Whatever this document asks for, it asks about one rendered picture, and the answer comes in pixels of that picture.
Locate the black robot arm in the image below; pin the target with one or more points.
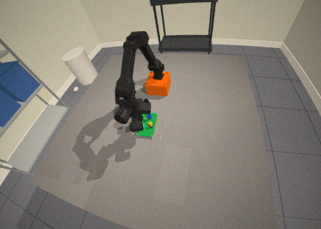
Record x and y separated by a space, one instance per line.
125 84

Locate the green circuit board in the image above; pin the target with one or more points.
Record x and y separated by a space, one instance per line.
149 121

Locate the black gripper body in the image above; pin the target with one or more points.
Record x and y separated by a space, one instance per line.
136 125

